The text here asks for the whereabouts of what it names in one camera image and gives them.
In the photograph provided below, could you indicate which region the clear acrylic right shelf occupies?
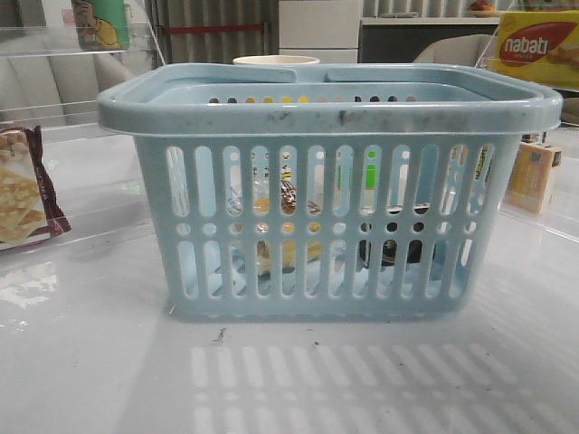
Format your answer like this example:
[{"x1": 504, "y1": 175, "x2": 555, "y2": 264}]
[{"x1": 480, "y1": 1, "x2": 578, "y2": 240}]

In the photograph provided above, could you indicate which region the fruit plate on counter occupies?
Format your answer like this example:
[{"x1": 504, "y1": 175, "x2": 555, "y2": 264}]
[{"x1": 468, "y1": 0, "x2": 500, "y2": 18}]

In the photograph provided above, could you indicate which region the light blue plastic basket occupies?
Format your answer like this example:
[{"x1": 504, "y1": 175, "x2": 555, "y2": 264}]
[{"x1": 98, "y1": 63, "x2": 562, "y2": 318}]

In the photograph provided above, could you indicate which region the grey sofa chair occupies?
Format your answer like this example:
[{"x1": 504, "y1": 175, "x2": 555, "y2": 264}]
[{"x1": 413, "y1": 34, "x2": 497, "y2": 67}]

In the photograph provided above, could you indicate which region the dark counter cabinet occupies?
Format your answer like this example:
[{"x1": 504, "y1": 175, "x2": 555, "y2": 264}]
[{"x1": 358, "y1": 18, "x2": 498, "y2": 63}]

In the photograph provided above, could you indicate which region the yellow nabati wafer box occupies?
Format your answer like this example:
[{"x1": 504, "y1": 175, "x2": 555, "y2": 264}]
[{"x1": 488, "y1": 10, "x2": 578, "y2": 90}]

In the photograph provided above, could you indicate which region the maroon almond biscuit packet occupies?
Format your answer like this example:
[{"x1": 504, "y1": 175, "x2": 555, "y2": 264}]
[{"x1": 1, "y1": 127, "x2": 71, "y2": 251}]

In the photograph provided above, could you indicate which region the bread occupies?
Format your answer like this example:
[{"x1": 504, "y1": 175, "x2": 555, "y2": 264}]
[{"x1": 227, "y1": 175, "x2": 322, "y2": 277}]

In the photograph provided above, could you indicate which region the orange small snack box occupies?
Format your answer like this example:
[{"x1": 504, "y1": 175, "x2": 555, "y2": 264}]
[{"x1": 503, "y1": 142, "x2": 563, "y2": 215}]

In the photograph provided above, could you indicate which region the clear acrylic display shelf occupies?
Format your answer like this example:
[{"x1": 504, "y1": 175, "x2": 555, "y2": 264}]
[{"x1": 1, "y1": 1, "x2": 165, "y2": 269}]

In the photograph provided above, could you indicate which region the green cartoon snack canister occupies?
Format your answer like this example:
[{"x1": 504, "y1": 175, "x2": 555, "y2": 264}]
[{"x1": 71, "y1": 0, "x2": 130, "y2": 51}]

